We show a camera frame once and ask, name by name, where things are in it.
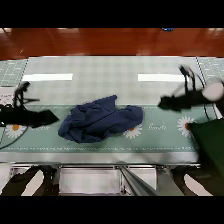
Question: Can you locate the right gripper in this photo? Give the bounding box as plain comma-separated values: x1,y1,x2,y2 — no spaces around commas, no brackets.
157,94,186,113

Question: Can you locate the black cable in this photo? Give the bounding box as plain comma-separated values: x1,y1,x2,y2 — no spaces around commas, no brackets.
0,131,22,150

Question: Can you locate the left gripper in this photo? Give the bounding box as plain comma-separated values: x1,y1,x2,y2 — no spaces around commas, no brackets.
29,109,60,129

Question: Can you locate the dark blue shirt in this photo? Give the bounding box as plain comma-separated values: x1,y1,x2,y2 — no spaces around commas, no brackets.
57,94,145,144

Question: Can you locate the dark green garment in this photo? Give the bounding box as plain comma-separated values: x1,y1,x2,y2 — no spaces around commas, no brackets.
187,117,224,178

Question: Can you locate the silver frame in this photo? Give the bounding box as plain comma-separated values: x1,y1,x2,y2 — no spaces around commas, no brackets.
0,161,224,197

